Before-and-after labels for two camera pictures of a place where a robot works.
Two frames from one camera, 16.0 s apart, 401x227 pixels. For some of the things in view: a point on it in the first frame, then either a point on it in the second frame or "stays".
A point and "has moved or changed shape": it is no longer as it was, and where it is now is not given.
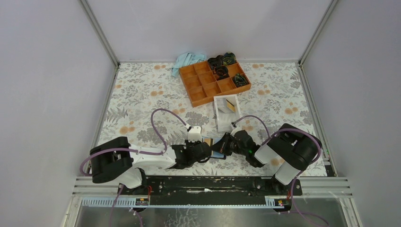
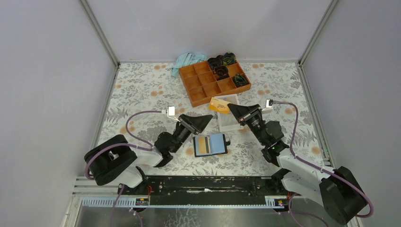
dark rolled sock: x=240 y=80 stays
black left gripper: x=187 y=144 to x=196 y=124
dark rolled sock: x=217 y=61 stays
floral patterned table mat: x=150 y=106 stays
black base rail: x=176 y=190 stays
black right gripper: x=221 y=145 to x=242 y=112
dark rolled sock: x=229 y=57 stays
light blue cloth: x=185 y=59 stays
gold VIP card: x=208 y=140 has moved or changed shape
